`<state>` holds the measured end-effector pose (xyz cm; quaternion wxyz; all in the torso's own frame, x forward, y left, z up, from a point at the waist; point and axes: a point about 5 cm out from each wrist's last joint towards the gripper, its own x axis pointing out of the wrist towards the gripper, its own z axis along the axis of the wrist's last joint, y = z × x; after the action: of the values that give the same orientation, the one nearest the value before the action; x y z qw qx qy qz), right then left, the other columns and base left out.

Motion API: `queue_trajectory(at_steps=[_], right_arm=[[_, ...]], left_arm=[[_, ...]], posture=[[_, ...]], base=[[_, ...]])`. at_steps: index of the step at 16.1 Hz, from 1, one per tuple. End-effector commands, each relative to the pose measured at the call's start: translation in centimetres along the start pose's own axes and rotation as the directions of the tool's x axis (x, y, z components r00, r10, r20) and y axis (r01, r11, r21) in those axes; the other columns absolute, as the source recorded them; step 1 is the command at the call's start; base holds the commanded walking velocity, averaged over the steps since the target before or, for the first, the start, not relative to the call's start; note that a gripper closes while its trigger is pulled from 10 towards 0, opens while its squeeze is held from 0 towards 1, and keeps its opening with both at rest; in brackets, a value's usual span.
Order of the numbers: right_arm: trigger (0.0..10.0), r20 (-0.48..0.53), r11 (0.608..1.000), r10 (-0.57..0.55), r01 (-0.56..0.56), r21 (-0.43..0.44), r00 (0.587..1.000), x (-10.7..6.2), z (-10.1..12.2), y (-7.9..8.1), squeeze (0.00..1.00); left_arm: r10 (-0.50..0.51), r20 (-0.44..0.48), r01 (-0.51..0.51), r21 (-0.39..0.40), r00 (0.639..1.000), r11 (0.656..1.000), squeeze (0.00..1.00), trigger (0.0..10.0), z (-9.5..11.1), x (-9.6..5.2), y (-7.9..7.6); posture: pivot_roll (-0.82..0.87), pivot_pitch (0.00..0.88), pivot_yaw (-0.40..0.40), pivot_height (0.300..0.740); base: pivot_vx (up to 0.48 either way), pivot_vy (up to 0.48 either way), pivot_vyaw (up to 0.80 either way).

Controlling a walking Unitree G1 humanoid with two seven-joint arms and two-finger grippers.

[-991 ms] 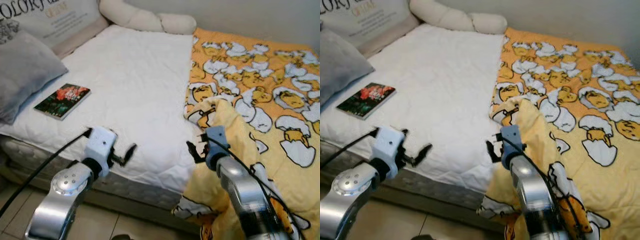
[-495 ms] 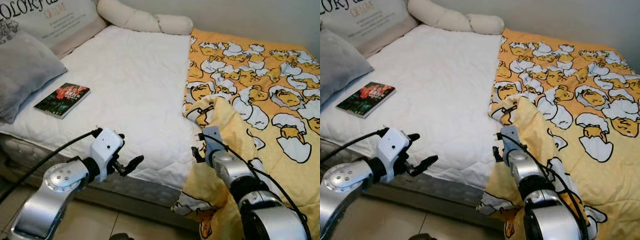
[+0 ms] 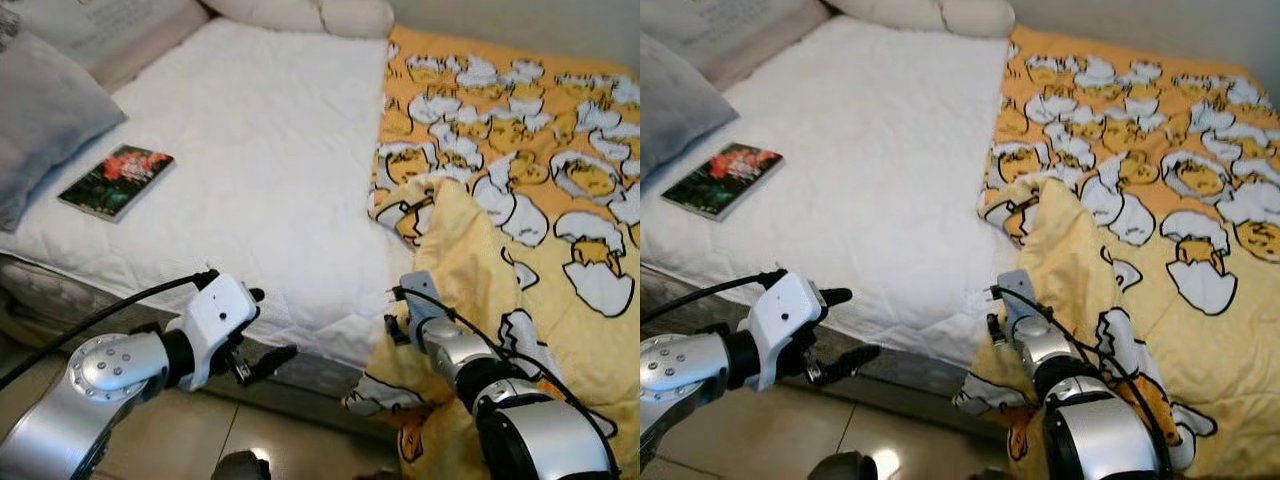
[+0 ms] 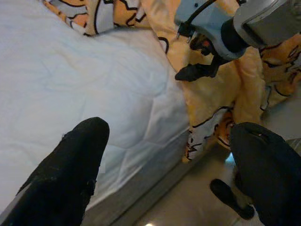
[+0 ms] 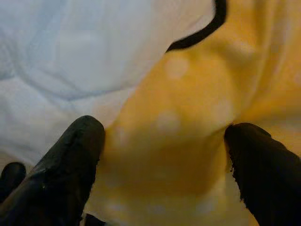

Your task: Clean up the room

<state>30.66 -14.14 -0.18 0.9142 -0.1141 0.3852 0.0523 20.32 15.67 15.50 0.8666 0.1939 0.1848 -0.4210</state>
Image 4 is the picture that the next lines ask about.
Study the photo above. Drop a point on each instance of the grey bed frame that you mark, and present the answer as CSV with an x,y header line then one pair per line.
x,y
150,183

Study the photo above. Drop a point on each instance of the yellow cartoon print blanket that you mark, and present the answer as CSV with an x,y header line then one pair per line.
x,y
211,101

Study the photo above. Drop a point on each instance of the dark left robot foot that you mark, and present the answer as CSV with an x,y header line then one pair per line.
x,y
225,195

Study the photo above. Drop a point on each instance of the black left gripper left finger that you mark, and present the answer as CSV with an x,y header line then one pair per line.
x,y
58,179

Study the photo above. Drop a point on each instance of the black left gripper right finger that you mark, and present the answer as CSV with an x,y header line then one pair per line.
x,y
272,179

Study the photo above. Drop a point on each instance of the white quilted mattress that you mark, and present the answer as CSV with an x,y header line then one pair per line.
x,y
82,77

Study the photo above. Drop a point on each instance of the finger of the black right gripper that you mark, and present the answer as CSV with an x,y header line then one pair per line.
x,y
195,72

